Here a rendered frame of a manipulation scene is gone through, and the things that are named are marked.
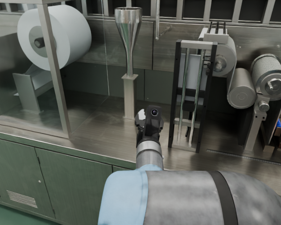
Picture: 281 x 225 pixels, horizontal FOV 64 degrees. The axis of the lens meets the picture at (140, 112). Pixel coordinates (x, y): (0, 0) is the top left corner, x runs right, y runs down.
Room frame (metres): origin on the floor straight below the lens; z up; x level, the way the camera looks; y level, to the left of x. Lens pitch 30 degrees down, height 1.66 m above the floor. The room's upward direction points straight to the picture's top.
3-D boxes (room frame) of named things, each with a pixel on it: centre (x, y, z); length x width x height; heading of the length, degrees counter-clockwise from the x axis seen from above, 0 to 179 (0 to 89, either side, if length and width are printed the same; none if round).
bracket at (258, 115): (0.90, -0.55, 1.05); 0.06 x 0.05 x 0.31; 162
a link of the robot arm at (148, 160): (0.43, -0.02, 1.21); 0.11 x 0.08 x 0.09; 179
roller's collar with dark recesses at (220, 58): (0.98, -0.35, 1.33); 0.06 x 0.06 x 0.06; 72
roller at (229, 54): (1.13, -0.39, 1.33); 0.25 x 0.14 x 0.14; 162
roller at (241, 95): (1.08, -0.52, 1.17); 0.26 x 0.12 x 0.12; 162
